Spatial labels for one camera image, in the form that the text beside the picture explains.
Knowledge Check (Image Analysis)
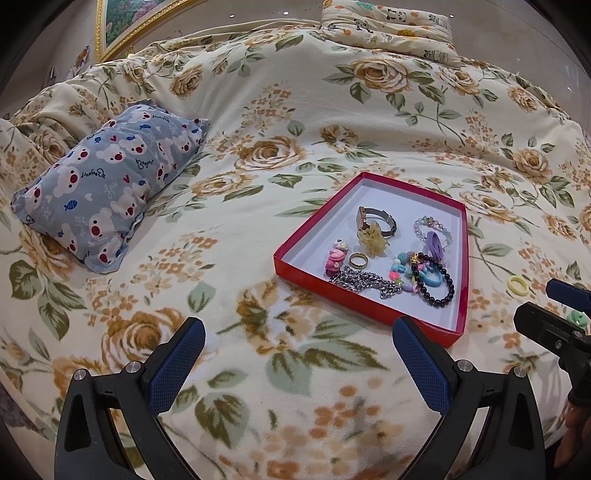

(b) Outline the colourful chunky bead bracelet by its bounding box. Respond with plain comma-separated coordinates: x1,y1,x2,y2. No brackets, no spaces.
390,250,423,295

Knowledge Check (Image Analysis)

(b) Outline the black beaded bracelet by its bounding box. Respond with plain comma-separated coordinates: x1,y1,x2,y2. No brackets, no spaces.
411,253,455,309

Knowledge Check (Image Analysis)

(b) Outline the purple hair tie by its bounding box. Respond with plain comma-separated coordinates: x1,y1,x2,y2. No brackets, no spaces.
425,231,448,259

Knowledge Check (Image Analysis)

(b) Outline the wristwatch with dark band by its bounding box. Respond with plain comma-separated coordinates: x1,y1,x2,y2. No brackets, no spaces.
355,206,398,241

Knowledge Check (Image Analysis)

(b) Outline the cream cartoon print pillow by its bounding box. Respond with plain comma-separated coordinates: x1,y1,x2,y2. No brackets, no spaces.
321,0,461,69

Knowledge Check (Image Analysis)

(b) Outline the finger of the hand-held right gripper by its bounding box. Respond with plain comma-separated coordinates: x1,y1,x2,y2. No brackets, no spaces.
514,302,587,354
546,279,591,308

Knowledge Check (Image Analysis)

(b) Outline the yellow hair claw clip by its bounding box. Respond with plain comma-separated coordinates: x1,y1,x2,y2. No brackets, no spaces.
356,224,386,257

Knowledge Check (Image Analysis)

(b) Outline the red shallow box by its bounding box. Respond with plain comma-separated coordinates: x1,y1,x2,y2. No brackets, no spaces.
273,172,469,349

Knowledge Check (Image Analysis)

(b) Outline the person's right hand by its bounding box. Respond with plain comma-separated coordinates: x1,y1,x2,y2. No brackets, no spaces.
554,401,591,469

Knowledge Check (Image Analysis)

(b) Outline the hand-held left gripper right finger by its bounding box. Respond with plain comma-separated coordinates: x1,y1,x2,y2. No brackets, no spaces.
392,316,548,480

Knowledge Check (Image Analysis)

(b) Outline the silver chain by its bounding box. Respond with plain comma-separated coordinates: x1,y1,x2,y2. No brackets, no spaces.
329,270,403,300

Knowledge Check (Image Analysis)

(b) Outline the floral cream blanket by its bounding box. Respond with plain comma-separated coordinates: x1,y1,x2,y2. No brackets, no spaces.
0,0,591,480

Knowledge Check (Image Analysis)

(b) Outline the grey bear print pillow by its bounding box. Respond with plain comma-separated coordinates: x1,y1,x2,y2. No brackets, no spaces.
10,104,209,274

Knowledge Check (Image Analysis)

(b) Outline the blue hair tie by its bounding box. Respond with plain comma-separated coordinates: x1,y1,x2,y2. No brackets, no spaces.
418,265,446,289

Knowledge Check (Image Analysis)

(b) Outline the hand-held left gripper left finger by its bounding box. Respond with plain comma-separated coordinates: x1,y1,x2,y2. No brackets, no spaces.
54,318,206,480

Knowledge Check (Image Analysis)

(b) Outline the pink cartoon hair clip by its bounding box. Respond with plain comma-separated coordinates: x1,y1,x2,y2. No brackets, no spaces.
324,239,348,277

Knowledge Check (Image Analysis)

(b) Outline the pastel beaded bracelet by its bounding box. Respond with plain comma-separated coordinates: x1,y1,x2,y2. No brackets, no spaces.
414,217,452,252

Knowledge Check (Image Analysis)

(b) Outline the gold framed picture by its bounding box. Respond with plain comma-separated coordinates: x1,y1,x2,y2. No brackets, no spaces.
95,0,185,63

